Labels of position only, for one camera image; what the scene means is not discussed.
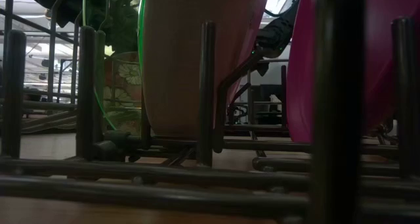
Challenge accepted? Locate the green glass plate brown rim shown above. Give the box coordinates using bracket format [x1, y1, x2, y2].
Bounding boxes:
[81, 0, 148, 133]

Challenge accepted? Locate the pink plastic plate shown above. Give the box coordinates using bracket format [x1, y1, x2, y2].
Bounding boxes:
[287, 0, 420, 145]

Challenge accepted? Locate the white plate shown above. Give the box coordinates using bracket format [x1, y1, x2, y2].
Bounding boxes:
[141, 0, 274, 139]

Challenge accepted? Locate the grey wire dish rack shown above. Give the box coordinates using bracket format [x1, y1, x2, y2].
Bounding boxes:
[0, 0, 420, 224]

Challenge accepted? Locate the grey floral mug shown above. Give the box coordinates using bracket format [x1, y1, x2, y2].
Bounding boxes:
[103, 51, 144, 135]

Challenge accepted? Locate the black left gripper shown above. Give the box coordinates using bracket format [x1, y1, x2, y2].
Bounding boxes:
[98, 0, 140, 54]

